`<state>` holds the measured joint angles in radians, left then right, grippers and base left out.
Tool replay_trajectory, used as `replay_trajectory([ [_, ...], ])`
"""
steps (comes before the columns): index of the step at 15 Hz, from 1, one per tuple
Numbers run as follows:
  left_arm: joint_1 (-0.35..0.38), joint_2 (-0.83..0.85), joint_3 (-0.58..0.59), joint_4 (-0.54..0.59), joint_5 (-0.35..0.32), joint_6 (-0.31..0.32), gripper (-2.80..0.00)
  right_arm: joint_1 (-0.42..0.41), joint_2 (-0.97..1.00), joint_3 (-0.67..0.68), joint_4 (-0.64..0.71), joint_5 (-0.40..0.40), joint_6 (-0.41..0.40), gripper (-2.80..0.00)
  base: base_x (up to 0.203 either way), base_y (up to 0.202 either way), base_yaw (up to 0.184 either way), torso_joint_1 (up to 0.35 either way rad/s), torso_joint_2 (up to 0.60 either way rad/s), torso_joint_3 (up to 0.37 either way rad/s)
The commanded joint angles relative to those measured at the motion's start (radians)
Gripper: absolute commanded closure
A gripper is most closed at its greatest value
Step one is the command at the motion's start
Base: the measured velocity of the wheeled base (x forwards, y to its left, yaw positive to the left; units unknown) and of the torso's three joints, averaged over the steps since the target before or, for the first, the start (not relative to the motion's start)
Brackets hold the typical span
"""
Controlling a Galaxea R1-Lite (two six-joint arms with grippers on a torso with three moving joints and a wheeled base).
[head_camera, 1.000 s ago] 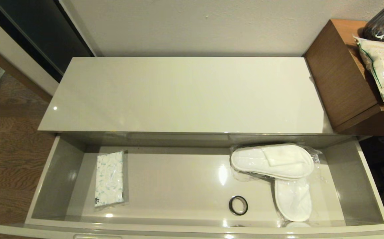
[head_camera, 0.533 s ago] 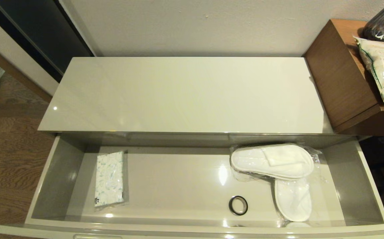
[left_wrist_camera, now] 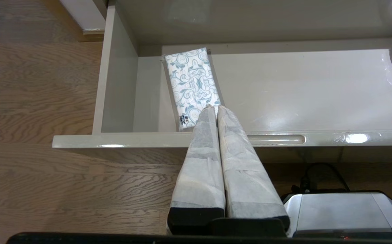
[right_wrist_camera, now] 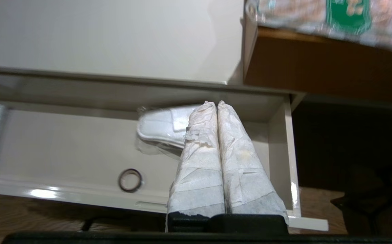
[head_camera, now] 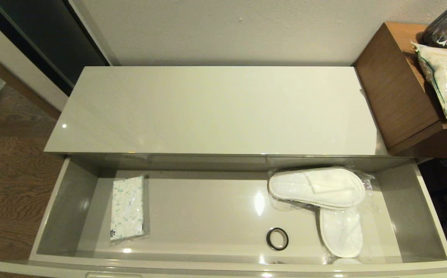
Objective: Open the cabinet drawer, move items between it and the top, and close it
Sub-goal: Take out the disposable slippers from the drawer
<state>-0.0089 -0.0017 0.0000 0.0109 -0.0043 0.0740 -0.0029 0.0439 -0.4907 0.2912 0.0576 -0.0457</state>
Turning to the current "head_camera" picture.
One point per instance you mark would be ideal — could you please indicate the white slippers pair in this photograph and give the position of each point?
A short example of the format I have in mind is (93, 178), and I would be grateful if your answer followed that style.
(323, 189)

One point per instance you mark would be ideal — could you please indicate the grey glossy cabinet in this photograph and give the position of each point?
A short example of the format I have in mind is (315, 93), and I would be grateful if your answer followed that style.
(208, 116)

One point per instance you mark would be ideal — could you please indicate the dark door panel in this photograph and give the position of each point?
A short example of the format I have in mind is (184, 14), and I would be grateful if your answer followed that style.
(53, 34)

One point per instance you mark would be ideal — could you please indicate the brown wooden door trim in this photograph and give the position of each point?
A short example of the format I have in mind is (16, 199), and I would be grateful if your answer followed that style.
(14, 81)

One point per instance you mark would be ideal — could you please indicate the brown wooden side cabinet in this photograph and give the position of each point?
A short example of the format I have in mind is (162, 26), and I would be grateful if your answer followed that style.
(393, 85)

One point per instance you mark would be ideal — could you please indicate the grey cabinet drawer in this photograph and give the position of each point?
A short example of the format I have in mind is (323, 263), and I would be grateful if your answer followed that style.
(208, 208)

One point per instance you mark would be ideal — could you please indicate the white blue tissue pack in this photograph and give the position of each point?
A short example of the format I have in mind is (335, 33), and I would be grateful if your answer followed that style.
(126, 208)

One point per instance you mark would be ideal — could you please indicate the single white bagged slipper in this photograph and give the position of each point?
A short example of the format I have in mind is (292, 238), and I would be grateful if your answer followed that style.
(341, 235)

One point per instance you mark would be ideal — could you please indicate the black tape roll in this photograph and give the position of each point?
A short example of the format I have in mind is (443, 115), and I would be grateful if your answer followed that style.
(268, 239)

